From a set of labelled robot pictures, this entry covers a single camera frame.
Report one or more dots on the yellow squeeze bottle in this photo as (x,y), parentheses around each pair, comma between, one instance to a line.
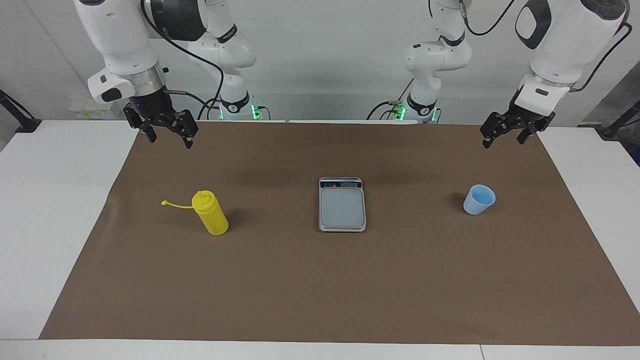
(212,217)

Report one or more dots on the brown table mat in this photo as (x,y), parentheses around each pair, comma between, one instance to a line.
(320,280)

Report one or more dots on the silver digital kitchen scale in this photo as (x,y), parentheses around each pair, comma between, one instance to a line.
(342,207)

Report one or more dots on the white wall socket box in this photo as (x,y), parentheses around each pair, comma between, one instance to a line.
(80,111)

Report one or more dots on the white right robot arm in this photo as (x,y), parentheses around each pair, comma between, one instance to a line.
(120,35)

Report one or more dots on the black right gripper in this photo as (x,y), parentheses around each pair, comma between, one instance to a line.
(150,105)

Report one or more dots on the black clamp stand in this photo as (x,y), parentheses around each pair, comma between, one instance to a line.
(612,131)
(25,122)

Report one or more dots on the light blue plastic cup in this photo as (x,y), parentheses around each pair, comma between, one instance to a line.
(477,202)

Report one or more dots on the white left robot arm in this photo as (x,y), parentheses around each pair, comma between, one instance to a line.
(565,45)

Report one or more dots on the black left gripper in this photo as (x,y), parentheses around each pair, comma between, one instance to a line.
(520,119)

